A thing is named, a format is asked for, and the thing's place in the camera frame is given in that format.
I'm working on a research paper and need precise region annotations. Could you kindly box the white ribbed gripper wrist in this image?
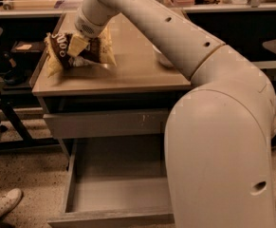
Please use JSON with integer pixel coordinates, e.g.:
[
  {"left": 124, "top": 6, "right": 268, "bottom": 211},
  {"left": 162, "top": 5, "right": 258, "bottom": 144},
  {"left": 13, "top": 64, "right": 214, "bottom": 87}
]
[{"left": 74, "top": 9, "right": 106, "bottom": 38}]

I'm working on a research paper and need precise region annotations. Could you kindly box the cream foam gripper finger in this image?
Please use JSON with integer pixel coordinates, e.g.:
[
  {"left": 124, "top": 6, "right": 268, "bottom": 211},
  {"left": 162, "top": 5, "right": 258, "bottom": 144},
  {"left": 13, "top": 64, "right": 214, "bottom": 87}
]
[{"left": 67, "top": 34, "right": 88, "bottom": 57}]

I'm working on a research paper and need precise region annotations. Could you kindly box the brown sea salt chip bag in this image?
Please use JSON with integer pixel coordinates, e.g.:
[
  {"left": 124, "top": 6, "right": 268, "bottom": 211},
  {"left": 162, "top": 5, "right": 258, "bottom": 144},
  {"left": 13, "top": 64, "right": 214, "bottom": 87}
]
[{"left": 45, "top": 28, "right": 116, "bottom": 77}]

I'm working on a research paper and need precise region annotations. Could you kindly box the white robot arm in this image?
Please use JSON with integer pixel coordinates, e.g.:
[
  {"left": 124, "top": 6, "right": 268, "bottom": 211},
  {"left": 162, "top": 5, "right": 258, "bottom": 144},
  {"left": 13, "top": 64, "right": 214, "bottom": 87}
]
[{"left": 75, "top": 0, "right": 276, "bottom": 228}]

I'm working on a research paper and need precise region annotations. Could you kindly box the grey drawer cabinet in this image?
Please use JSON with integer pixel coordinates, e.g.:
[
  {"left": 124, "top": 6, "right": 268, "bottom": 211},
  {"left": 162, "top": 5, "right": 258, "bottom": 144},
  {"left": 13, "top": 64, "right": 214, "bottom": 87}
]
[{"left": 28, "top": 9, "right": 225, "bottom": 228}]

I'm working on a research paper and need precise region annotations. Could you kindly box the top grey drawer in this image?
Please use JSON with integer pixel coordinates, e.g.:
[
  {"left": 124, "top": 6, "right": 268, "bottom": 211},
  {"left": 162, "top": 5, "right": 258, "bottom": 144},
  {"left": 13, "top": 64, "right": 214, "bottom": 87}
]
[{"left": 44, "top": 109, "right": 169, "bottom": 139}]

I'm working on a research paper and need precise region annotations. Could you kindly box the open middle drawer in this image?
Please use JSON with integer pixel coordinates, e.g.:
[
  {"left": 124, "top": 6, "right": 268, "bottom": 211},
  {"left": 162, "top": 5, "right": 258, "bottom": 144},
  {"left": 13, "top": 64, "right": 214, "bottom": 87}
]
[{"left": 48, "top": 134, "right": 174, "bottom": 228}]

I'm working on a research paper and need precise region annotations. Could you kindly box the black box with label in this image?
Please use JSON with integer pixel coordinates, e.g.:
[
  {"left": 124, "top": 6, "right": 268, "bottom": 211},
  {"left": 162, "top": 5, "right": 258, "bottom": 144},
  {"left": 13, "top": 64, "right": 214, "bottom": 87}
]
[{"left": 11, "top": 41, "right": 46, "bottom": 53}]

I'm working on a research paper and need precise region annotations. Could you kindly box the white bowl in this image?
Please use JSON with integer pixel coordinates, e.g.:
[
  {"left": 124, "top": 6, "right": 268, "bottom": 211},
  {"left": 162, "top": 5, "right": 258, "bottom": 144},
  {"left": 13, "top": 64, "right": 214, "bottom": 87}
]
[{"left": 153, "top": 47, "right": 174, "bottom": 68}]

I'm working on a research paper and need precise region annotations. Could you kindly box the white sneaker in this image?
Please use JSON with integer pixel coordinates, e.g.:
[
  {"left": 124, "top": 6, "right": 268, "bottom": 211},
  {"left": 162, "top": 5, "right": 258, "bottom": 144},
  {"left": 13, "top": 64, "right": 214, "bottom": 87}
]
[{"left": 0, "top": 188, "right": 23, "bottom": 228}]

